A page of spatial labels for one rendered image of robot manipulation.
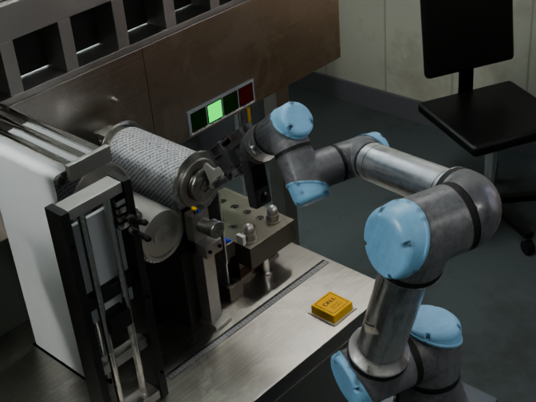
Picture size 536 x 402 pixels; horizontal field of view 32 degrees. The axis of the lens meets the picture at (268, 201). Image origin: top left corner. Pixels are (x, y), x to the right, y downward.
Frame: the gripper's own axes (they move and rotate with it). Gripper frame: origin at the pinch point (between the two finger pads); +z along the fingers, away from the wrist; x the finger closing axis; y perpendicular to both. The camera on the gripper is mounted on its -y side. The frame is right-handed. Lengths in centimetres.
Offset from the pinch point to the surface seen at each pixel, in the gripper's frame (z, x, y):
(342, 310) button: 3.7, -13.6, -39.6
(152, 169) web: 7.2, 7.4, 10.7
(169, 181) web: 3.3, 7.9, 6.3
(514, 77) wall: 107, -248, -24
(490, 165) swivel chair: 94, -188, -48
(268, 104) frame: 61, -75, 16
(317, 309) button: 7.5, -10.4, -36.3
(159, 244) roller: 8.6, 15.4, -4.1
